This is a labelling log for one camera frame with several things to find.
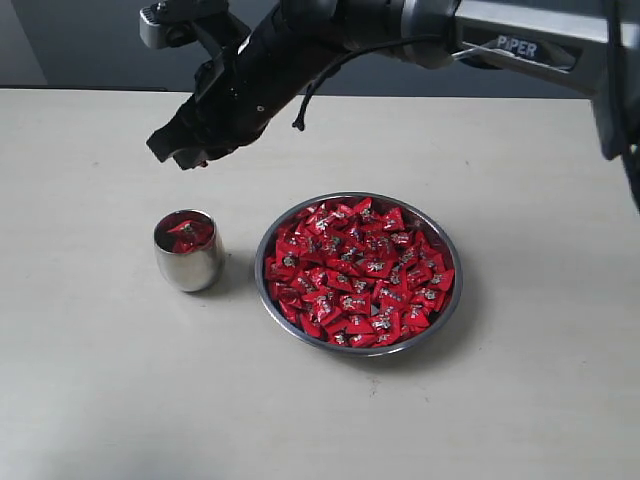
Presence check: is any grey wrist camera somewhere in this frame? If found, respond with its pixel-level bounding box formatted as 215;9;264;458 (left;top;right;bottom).
139;0;250;52

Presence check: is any stainless steel bowl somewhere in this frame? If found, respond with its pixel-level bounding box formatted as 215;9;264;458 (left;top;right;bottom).
254;192;463;357

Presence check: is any stainless steel cup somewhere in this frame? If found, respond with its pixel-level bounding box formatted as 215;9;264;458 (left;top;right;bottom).
153;209;226;293

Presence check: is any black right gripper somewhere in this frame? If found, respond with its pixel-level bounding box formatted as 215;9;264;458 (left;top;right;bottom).
146;1;345;171

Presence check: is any red candy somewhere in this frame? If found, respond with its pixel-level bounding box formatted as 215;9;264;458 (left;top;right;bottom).
164;220;215;254

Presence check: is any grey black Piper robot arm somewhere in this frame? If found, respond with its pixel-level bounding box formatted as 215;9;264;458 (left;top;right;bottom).
139;0;639;192

